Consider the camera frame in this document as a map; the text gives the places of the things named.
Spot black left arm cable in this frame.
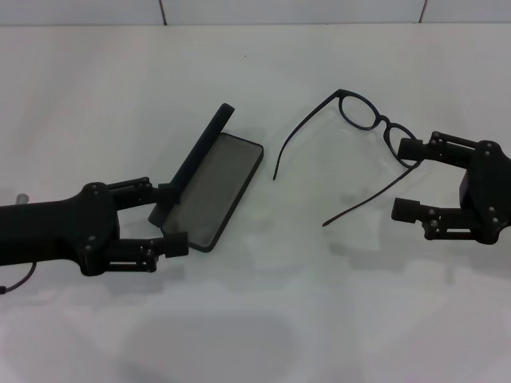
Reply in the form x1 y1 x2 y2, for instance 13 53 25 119
0 261 38 296

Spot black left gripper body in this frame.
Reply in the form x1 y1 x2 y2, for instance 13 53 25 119
0 181 121 277

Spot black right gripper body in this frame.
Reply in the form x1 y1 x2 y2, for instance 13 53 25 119
458 139 511 245

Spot black glasses case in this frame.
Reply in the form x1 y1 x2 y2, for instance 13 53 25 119
147 102 264 253

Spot black glasses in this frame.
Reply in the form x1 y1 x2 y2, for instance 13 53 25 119
272 89 424 227

